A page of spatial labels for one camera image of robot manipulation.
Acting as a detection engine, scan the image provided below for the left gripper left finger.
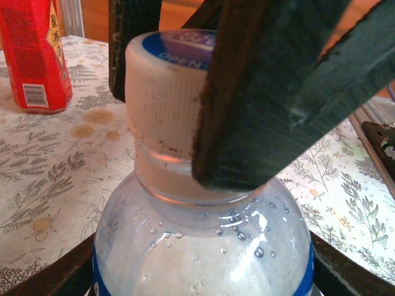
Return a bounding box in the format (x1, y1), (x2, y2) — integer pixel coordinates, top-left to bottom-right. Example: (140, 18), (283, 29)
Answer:
(6, 233), (96, 296)

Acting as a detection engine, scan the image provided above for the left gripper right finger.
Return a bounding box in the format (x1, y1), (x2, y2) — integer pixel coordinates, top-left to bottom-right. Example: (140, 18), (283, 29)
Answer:
(309, 231), (395, 296)

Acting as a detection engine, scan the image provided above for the white cap with blue top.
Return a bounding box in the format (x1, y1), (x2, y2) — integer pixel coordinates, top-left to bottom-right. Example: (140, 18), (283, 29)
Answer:
(125, 29), (217, 161)

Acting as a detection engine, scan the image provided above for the red label drink bottle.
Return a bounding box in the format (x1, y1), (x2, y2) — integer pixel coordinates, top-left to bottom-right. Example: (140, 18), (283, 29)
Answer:
(0, 0), (74, 115)

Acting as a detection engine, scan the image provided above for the blue label water bottle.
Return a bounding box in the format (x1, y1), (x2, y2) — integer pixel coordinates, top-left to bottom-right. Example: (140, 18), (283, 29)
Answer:
(92, 140), (315, 296)

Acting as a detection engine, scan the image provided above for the floral tablecloth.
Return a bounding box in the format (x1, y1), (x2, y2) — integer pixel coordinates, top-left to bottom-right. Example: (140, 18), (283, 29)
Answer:
(0, 34), (395, 296)

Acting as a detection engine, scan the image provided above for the aluminium frame post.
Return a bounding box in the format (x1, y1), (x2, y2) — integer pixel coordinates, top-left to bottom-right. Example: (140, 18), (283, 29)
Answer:
(58, 0), (85, 38)

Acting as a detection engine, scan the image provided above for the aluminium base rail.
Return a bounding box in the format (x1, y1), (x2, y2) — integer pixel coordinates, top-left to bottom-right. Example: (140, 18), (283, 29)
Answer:
(348, 97), (395, 198)

